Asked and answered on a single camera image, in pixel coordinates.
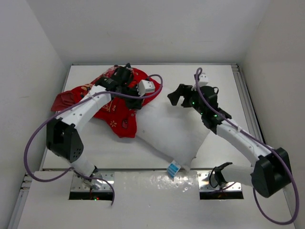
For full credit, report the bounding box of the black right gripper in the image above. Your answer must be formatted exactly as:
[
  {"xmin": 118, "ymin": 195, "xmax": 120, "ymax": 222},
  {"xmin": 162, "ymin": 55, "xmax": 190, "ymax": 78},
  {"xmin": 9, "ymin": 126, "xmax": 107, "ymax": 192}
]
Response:
[{"xmin": 168, "ymin": 83, "xmax": 206, "ymax": 115}]

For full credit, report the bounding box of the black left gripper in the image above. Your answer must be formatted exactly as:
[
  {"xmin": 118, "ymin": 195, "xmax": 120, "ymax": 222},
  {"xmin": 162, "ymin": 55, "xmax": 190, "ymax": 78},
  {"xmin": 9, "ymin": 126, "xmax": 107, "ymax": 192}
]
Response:
[{"xmin": 116, "ymin": 84, "xmax": 146, "ymax": 111}]

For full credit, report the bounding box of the red patterned pillowcase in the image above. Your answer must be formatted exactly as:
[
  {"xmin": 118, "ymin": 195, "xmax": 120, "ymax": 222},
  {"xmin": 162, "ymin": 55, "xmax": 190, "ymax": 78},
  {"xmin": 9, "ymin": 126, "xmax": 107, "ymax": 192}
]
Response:
[{"xmin": 51, "ymin": 66, "xmax": 161, "ymax": 139}]

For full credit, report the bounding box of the white pillow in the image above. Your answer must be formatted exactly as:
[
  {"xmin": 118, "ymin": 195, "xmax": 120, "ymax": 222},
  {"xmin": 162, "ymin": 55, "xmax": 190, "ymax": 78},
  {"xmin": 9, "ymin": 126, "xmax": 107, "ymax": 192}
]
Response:
[{"xmin": 136, "ymin": 87, "xmax": 210, "ymax": 171}]

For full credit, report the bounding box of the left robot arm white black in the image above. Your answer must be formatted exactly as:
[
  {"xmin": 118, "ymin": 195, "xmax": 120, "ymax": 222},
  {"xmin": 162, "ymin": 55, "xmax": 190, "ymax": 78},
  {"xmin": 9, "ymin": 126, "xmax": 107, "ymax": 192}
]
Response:
[{"xmin": 46, "ymin": 64, "xmax": 146, "ymax": 180}]

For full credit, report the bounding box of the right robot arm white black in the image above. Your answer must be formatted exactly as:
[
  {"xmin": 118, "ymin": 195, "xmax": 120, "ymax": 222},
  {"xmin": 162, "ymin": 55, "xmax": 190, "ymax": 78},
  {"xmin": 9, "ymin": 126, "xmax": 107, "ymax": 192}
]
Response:
[{"xmin": 167, "ymin": 84, "xmax": 292, "ymax": 198}]

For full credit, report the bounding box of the blue white pillow tag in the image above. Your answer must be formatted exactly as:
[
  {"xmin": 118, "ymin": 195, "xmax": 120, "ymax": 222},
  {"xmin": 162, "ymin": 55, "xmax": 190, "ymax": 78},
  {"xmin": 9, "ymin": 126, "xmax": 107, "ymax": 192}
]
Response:
[{"xmin": 166, "ymin": 160, "xmax": 181, "ymax": 178}]

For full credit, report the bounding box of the white front foam board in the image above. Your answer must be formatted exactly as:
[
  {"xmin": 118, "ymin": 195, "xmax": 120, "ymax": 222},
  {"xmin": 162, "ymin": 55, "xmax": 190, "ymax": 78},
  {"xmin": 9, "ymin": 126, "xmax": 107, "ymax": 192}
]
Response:
[{"xmin": 18, "ymin": 170, "xmax": 296, "ymax": 229}]

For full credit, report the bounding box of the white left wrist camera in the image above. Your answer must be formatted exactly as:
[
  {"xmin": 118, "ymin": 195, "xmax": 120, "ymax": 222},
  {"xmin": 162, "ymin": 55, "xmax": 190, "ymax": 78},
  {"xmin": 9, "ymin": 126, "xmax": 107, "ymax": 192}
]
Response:
[{"xmin": 137, "ymin": 80, "xmax": 155, "ymax": 96}]

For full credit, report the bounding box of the aluminium table frame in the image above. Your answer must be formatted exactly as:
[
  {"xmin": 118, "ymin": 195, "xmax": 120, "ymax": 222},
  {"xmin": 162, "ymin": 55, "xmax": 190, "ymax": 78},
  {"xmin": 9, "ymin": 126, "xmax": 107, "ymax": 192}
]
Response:
[{"xmin": 14, "ymin": 62, "xmax": 285, "ymax": 229}]

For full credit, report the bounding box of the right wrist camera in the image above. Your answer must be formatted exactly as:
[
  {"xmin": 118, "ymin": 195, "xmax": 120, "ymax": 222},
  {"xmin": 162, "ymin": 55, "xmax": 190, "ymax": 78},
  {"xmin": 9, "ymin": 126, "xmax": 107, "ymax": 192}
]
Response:
[{"xmin": 198, "ymin": 73, "xmax": 209, "ymax": 87}]

